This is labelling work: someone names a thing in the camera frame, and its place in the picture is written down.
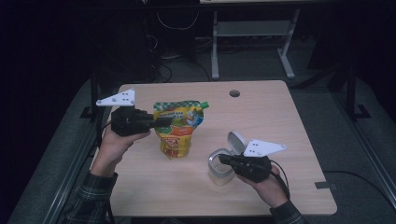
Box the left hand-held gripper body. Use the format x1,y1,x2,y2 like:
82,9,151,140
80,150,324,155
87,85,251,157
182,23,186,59
95,88,155,137

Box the white hanging cable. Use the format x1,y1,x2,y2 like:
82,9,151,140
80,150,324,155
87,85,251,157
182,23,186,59
156,10,201,32

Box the yellow spout pouch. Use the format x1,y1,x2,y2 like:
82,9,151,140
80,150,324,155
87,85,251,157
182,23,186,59
152,100,210,161

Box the right hand-held gripper cable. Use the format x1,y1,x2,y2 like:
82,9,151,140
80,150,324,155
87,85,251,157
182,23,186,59
268,160,291,201

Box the bundle of dark floor cables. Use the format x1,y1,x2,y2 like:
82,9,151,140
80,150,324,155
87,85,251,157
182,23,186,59
144,32,213,84

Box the person's left hand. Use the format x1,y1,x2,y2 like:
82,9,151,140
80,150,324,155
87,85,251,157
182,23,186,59
90,123,152,178

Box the black floor cable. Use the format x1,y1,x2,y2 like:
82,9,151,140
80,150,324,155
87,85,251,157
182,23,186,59
323,169,396,204

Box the aluminium floor rail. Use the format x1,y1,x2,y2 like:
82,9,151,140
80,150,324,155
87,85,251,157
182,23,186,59
329,89,396,210
39,92,117,224

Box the white desk frame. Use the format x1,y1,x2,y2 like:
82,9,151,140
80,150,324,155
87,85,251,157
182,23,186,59
210,8,302,80

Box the black metal stand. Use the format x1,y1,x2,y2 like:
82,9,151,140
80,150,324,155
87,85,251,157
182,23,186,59
345,62,373,121
79,68,101,121

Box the grey tape strip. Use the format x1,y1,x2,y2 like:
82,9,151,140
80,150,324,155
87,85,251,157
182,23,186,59
314,181,338,190

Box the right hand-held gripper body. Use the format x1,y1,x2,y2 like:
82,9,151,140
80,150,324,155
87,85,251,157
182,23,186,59
232,138,288,184

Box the person's right hand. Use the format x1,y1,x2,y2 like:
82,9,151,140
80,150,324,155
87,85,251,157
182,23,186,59
236,164,290,209

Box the hand-held gripper cable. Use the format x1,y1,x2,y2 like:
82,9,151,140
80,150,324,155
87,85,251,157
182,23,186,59
268,160,291,201
95,121,116,224

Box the left hand-held gripper cable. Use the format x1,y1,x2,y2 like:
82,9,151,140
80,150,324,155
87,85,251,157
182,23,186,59
95,121,116,224

